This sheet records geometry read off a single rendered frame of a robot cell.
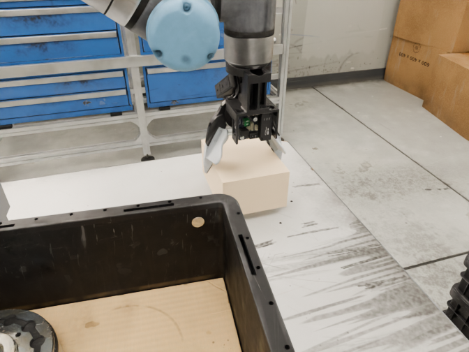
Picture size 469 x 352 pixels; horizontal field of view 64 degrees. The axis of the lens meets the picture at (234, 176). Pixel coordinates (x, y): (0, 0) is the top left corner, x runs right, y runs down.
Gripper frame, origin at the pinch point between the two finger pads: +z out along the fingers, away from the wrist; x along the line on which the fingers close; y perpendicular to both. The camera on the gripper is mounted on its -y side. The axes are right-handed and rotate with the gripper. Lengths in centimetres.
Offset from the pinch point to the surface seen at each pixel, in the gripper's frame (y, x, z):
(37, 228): 28.9, -28.2, -15.7
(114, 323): 32.8, -23.6, -6.0
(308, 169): -4.9, 17.0, 7.0
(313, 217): 10.5, 10.5, 7.0
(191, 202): 29.6, -14.9, -16.0
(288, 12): -140, 72, 0
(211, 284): 31.0, -13.6, -6.0
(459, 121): -117, 191, 69
